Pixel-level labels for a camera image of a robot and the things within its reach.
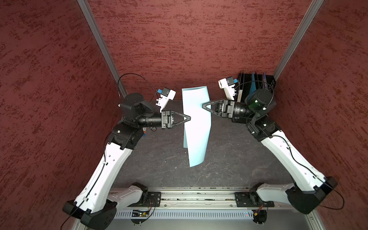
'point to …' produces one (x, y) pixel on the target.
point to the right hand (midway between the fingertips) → (201, 111)
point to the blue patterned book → (265, 86)
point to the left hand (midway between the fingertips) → (187, 123)
